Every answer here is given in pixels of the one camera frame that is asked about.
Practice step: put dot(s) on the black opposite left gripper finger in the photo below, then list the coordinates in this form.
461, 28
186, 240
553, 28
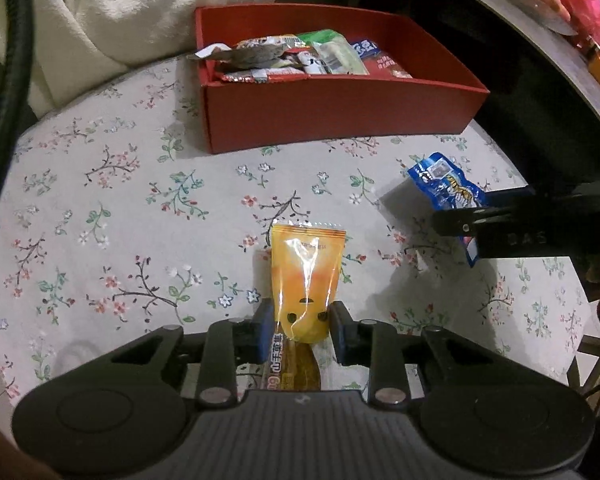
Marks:
521, 223

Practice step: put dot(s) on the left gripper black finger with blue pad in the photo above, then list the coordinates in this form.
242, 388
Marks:
374, 345
229, 343

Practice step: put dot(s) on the orange snack pouch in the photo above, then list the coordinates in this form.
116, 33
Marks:
305, 271

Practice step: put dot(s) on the floral tablecloth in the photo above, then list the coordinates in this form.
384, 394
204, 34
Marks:
115, 220

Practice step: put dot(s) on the red blue snack packet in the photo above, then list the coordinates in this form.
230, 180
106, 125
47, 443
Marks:
377, 62

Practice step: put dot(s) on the red cardboard box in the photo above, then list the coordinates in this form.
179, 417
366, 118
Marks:
440, 96

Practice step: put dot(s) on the green snack packet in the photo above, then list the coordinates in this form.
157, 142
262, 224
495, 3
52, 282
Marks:
329, 53

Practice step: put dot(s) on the white fluffy blanket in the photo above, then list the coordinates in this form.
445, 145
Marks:
80, 44

